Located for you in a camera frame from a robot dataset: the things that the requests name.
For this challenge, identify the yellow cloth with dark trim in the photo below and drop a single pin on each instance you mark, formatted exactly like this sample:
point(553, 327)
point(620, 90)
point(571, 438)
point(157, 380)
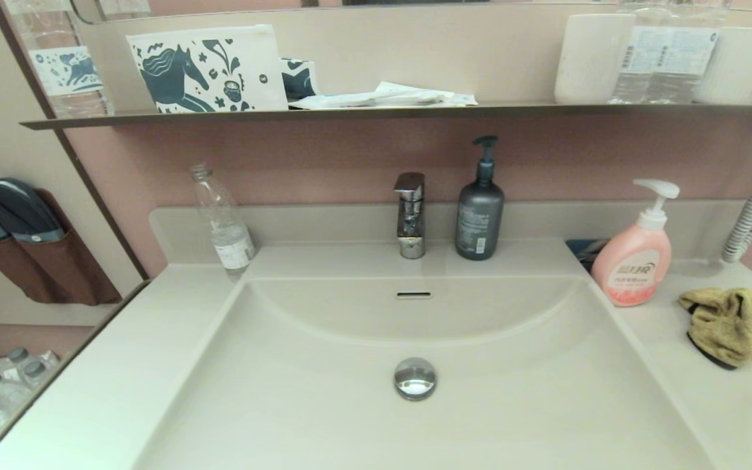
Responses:
point(728, 326)

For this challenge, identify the chrome faucet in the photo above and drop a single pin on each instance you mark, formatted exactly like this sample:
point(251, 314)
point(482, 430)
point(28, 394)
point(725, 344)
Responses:
point(410, 222)

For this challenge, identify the white sink basin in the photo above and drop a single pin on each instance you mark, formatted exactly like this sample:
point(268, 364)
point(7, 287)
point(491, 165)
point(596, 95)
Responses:
point(324, 405)

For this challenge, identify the pink soap pump bottle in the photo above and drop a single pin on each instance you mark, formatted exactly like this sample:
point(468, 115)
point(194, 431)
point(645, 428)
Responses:
point(630, 267)

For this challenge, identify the clear water bottle white label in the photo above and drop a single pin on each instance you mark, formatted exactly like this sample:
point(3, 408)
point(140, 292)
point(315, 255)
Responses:
point(640, 55)
point(692, 55)

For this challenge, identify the dark grey pump bottle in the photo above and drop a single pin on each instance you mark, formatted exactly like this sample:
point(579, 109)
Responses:
point(479, 222)

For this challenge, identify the chrome drain stopper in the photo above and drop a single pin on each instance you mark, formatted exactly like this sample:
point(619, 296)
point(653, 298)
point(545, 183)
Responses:
point(415, 378)

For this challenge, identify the white plastic amenity packets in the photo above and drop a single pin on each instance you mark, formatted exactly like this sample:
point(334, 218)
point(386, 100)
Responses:
point(389, 96)

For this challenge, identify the small dark patterned pouch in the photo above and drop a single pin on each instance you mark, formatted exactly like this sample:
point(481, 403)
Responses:
point(299, 79)

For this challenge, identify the empty clear plastic bottle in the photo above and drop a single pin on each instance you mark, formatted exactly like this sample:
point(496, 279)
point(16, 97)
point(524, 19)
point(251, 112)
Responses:
point(226, 240)

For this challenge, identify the white horse print pouch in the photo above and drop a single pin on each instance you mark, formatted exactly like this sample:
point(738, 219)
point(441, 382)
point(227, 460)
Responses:
point(252, 64)

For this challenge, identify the slippers in brown holder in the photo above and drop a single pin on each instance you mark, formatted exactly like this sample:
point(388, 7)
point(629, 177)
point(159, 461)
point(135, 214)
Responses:
point(56, 274)

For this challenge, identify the water bottle horse label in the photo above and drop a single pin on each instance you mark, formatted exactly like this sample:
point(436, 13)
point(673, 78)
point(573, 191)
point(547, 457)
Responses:
point(62, 69)

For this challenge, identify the metal wall shelf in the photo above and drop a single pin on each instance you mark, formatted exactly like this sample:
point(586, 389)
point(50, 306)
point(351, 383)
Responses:
point(350, 114)

